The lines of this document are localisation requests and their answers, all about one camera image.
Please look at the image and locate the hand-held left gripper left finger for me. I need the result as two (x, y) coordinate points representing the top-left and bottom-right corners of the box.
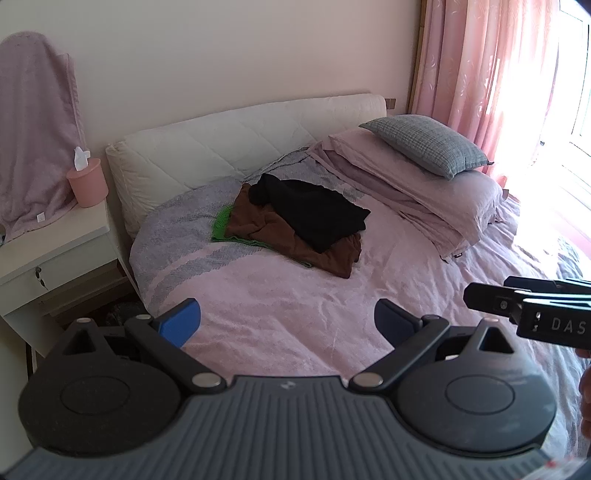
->
(60, 298), (228, 394)

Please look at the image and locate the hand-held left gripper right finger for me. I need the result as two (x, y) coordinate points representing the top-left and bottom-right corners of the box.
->
(348, 298), (520, 394)

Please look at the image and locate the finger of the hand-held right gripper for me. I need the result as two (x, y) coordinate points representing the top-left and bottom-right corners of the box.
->
(464, 282), (528, 325)
(503, 275), (591, 295)

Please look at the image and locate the black sweater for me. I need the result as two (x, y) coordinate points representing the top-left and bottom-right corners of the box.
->
(248, 173), (371, 253)

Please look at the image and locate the person's right hand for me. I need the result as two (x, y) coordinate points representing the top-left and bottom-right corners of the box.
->
(575, 347), (591, 440)

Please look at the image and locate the bed with pink cover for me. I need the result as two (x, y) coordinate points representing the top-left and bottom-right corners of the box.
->
(129, 150), (591, 459)

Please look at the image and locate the pink pillow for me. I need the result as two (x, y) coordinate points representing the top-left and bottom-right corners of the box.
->
(329, 128), (505, 246)

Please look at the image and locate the green garment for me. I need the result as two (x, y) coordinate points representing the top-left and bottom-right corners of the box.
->
(211, 204), (315, 269)

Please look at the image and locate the brown garment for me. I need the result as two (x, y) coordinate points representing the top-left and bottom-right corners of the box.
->
(225, 183), (362, 279)

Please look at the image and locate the folded pink quilt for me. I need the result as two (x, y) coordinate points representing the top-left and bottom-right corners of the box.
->
(307, 137), (469, 264)

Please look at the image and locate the white nightstand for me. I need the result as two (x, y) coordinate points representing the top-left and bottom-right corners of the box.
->
(0, 196), (139, 374)

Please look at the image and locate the pink tissue holder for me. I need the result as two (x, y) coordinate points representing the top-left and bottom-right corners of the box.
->
(66, 157), (110, 209)

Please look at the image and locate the grey pillow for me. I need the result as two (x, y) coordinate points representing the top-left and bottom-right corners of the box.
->
(359, 115), (490, 180)

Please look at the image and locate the white quilted headboard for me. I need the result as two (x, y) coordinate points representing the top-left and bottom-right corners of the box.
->
(105, 93), (387, 239)

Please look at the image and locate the window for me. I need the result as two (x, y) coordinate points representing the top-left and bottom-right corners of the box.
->
(536, 0), (591, 188)

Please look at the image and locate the pink curtain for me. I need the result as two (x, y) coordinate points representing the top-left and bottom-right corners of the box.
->
(409, 0), (561, 185)

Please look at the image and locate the pink towel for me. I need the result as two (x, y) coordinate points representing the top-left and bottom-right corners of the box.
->
(0, 30), (87, 241)

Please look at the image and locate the wooden window trim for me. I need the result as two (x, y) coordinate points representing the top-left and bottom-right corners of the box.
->
(406, 0), (428, 114)

